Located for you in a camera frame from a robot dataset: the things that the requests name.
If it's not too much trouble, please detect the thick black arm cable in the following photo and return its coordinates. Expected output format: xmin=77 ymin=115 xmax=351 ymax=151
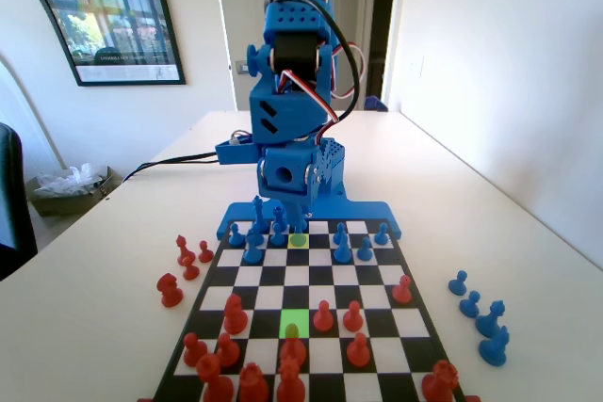
xmin=270 ymin=0 xmax=362 ymax=149

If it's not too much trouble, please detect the red white black servo wire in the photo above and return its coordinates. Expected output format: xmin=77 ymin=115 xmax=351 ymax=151
xmin=332 ymin=41 xmax=368 ymax=100
xmin=277 ymin=70 xmax=340 ymax=144

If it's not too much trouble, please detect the blue gripper camera mount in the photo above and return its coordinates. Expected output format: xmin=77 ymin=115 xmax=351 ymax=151
xmin=215 ymin=136 xmax=263 ymax=167

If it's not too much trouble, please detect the black and white chessboard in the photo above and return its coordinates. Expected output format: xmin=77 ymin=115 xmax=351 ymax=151
xmin=151 ymin=217 xmax=467 ymax=402

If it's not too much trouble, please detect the black table cable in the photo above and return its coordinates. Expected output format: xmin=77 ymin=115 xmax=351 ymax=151
xmin=129 ymin=154 xmax=219 ymax=183
xmin=122 ymin=150 xmax=219 ymax=182

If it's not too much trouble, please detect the white curved panel black edge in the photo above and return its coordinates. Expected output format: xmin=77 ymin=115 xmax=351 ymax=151
xmin=0 ymin=0 xmax=79 ymax=172

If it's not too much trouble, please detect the black framed poster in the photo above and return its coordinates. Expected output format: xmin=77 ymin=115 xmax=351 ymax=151
xmin=0 ymin=0 xmax=187 ymax=88

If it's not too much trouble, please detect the red chess queen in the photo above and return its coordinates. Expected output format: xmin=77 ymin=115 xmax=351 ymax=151
xmin=276 ymin=358 xmax=307 ymax=402

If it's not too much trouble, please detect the black office chair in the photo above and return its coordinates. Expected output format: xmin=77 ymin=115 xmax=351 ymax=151
xmin=0 ymin=121 xmax=39 ymax=281

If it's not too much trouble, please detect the red chess rook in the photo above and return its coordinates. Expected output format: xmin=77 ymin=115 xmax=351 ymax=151
xmin=420 ymin=359 xmax=461 ymax=402
xmin=238 ymin=362 xmax=270 ymax=402

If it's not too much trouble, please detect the red pawn being moved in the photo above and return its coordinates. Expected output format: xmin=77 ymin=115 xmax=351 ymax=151
xmin=175 ymin=233 xmax=192 ymax=265

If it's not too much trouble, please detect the cardboard box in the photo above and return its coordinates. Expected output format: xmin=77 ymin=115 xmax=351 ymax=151
xmin=28 ymin=165 xmax=124 ymax=218

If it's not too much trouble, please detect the clear plastic bag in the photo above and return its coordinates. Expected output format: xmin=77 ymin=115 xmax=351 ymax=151
xmin=33 ymin=162 xmax=107 ymax=199

